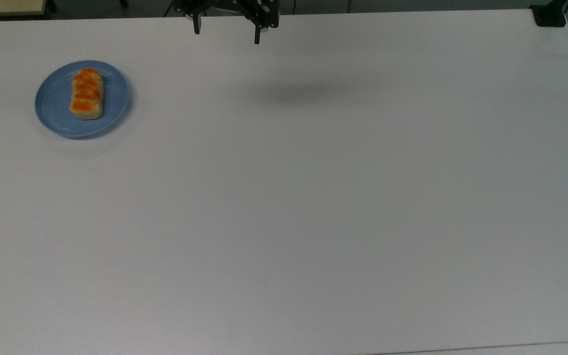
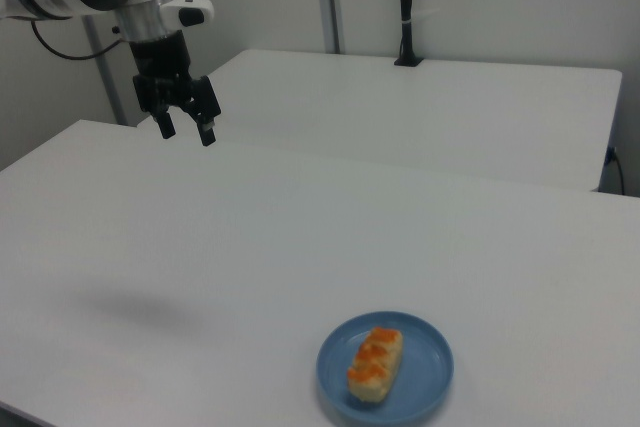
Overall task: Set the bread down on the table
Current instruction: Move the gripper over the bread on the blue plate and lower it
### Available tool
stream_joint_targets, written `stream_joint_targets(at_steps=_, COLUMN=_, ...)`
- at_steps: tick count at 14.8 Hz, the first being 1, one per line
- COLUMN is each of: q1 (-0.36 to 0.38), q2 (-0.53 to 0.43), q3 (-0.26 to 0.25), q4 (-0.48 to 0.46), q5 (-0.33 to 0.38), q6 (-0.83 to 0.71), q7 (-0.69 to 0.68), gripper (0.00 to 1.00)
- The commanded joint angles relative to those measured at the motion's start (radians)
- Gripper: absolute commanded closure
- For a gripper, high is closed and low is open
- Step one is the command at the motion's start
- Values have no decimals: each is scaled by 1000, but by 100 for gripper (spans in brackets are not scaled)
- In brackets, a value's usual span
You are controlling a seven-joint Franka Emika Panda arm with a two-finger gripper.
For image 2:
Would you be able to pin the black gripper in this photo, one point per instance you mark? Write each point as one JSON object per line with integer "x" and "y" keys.
{"x": 162, "y": 72}

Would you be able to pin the bread with orange topping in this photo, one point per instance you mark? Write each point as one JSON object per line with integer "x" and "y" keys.
{"x": 376, "y": 364}

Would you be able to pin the blue round plate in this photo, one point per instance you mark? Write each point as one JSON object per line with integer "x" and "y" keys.
{"x": 425, "y": 382}

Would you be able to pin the grey aluminium wall post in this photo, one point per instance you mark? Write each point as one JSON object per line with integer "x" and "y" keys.
{"x": 107, "y": 82}
{"x": 330, "y": 2}

